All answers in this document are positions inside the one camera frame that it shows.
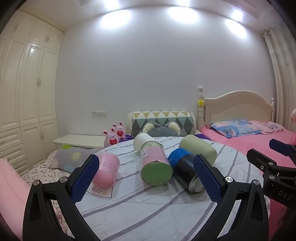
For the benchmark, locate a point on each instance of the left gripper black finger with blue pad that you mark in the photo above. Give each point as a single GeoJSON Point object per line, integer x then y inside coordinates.
{"type": "Point", "coordinates": [40, 221]}
{"type": "Point", "coordinates": [241, 212]}

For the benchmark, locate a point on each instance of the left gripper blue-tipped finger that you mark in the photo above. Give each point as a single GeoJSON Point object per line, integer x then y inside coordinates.
{"type": "Point", "coordinates": [287, 150]}

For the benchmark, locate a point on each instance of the white paper cup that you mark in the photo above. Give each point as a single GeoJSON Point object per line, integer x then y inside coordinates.
{"type": "Point", "coordinates": [141, 139]}

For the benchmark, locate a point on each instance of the sage green cup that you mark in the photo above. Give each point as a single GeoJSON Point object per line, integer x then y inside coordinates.
{"type": "Point", "coordinates": [196, 146]}

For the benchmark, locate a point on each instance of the pink translucent plastic cup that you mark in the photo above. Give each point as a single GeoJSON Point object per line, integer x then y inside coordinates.
{"type": "Point", "coordinates": [108, 168]}

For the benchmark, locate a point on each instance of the pink bed sheet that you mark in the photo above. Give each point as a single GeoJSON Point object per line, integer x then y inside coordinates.
{"type": "Point", "coordinates": [282, 221]}

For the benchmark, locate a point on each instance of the pink cartoon pillow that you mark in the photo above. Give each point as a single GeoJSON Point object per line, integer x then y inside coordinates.
{"type": "Point", "coordinates": [268, 127]}

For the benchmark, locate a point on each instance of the pink quilt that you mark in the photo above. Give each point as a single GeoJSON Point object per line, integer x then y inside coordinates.
{"type": "Point", "coordinates": [14, 194]}

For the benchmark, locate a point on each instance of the heart patterned bed sheet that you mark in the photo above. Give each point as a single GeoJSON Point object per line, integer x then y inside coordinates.
{"type": "Point", "coordinates": [44, 172]}

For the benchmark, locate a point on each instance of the blue cartoon pillow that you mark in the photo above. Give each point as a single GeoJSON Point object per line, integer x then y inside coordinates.
{"type": "Point", "coordinates": [235, 128]}

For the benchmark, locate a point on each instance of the cream wooden bed headboard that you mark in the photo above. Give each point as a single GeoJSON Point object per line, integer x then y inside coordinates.
{"type": "Point", "coordinates": [234, 105]}

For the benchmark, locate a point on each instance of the grey flower pillow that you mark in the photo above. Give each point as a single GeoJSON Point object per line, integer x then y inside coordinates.
{"type": "Point", "coordinates": [69, 158]}

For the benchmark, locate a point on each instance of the striped white round table cloth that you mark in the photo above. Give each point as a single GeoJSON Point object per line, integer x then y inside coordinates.
{"type": "Point", "coordinates": [133, 210]}

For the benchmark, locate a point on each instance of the black tin blue lid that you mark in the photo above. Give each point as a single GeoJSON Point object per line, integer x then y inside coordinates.
{"type": "Point", "coordinates": [182, 163]}

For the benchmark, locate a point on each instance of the white nightstand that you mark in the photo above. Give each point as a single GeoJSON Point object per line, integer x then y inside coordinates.
{"type": "Point", "coordinates": [83, 141]}

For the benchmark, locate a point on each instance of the white curtain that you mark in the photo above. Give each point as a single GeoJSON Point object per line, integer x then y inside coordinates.
{"type": "Point", "coordinates": [281, 46]}

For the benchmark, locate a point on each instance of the triangle patterned headboard cover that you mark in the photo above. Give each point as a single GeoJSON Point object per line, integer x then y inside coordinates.
{"type": "Point", "coordinates": [137, 119]}

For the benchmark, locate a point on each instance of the pink green cylindrical canister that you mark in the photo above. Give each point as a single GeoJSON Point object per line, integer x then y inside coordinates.
{"type": "Point", "coordinates": [156, 170]}

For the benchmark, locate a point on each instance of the front pink plush pig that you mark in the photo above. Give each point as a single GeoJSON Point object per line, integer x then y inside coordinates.
{"type": "Point", "coordinates": [111, 138]}

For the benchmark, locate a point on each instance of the pink plush pig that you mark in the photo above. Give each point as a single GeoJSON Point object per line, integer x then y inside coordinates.
{"type": "Point", "coordinates": [119, 129]}
{"type": "Point", "coordinates": [111, 138]}

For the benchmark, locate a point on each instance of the rear pink plush pig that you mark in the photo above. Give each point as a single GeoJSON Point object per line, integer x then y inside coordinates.
{"type": "Point", "coordinates": [119, 129]}

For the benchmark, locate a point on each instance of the grey bear plush cushion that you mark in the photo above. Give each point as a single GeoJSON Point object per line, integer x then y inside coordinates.
{"type": "Point", "coordinates": [170, 129]}

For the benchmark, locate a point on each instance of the cream built-in wardrobe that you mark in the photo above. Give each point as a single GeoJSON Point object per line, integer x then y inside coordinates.
{"type": "Point", "coordinates": [29, 56]}

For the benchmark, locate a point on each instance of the white wall socket panel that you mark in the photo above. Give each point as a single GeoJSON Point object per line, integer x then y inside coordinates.
{"type": "Point", "coordinates": [99, 113]}

